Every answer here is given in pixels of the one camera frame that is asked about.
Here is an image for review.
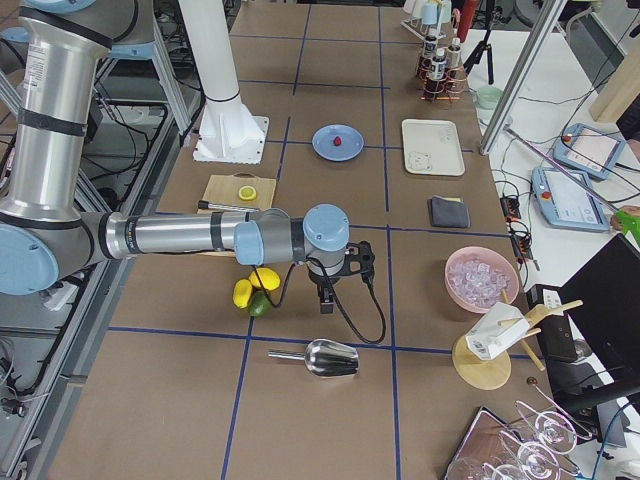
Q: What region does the green lime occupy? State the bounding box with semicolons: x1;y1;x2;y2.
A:
247;290;272;318

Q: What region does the cream bear tray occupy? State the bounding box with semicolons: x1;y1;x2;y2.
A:
401;119;465;177

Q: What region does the yellow lemon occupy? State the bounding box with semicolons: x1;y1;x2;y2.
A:
248;267;281;291
232;278;254;309

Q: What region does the green small bowl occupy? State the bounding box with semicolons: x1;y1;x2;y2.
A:
475;85;503;110

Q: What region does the black monitor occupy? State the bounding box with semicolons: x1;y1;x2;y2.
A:
539;234;639;413

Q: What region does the blue round plate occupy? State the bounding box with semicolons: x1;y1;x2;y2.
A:
311;124;364;162

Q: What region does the black tripod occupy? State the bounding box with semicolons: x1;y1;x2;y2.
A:
463;0;495;85

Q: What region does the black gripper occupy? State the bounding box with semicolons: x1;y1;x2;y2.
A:
306;252;345;314

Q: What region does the wooden cup stand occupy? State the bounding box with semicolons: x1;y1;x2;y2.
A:
452;300;583;390

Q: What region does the bottle with white cap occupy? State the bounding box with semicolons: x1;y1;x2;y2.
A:
429;48;446;82

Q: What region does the copper wire bottle rack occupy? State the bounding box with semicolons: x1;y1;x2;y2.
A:
417;47;467;101

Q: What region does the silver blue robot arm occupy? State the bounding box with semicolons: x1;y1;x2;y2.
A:
1;1;349;295

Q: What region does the blue teach pendant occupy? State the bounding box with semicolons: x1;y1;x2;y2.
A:
553;123;626;181
531;166;609;232

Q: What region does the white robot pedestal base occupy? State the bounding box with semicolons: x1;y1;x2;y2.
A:
179;0;269;164

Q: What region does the aluminium frame post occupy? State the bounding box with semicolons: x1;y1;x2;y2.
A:
479;0;567;155

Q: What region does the steel ice scoop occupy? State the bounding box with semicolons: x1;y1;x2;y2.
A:
268;339;360;378

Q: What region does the white paper carton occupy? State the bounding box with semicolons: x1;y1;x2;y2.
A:
465;302;529;361

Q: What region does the half lemon slice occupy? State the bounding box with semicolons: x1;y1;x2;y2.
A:
237;185;258;202

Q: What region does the wine glass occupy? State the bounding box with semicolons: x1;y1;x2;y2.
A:
498;430;560;480
515;400;577;454

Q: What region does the grey folded cloth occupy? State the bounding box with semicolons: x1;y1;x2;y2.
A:
427;196;471;228

